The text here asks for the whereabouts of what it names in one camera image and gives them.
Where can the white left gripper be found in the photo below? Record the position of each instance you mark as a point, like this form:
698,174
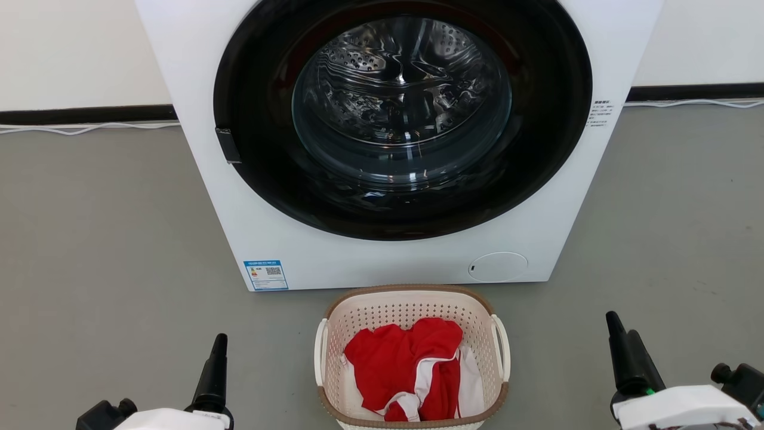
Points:
173,420

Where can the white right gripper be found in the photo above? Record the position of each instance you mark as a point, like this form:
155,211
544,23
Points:
680,409

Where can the cream perforated laundry basket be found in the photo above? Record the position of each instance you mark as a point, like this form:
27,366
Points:
358,310

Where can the blue energy label sticker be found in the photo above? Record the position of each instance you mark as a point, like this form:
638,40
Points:
266,275

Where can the white garment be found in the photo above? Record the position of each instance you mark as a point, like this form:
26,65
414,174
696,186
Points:
471,388

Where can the round white filter cover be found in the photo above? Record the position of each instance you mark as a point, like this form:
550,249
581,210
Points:
498,267

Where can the red garment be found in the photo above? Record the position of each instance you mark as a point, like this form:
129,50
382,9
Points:
394,364

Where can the white front-load washing machine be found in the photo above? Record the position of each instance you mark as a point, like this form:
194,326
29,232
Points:
358,263

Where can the round black washer door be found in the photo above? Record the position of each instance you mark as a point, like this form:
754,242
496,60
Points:
256,155

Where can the white text label sticker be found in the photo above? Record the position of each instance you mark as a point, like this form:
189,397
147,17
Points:
600,113

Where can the black baseboard strip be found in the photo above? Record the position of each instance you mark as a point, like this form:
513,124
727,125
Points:
89,114
698,91

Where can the steel washer drum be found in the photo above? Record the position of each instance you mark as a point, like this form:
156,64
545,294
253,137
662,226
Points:
400,101

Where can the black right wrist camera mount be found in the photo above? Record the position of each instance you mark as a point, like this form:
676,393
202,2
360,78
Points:
743,382

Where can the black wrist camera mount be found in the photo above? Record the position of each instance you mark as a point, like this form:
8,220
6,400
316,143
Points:
743,382
104,416

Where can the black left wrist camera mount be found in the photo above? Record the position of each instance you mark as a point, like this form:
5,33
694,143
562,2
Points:
104,416

